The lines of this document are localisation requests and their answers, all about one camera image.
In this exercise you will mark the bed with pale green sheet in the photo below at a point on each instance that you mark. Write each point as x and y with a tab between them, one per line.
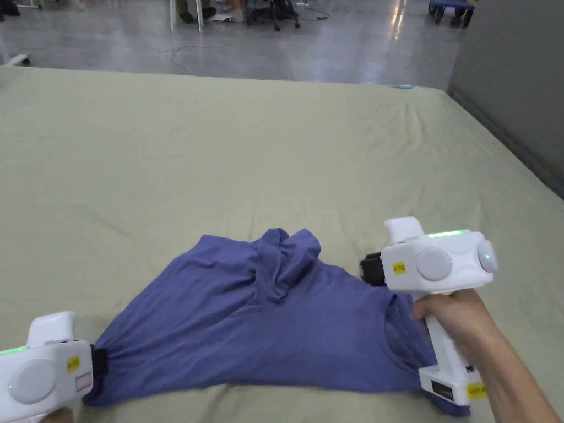
220	154

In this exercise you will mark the blue shirt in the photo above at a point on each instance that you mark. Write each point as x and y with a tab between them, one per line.
246	321

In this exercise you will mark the blue wheeled cart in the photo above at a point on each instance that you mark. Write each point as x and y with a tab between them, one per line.
451	9

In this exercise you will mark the person's right forearm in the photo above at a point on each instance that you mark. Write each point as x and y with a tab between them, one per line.
511	383

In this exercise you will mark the person's left hand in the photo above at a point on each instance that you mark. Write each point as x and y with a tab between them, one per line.
57	416

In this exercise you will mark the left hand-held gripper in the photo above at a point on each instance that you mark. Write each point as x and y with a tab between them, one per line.
39	370

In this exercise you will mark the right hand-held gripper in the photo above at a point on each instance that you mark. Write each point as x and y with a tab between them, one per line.
434	264

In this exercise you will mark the person's right hand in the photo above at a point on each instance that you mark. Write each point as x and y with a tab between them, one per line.
460	319

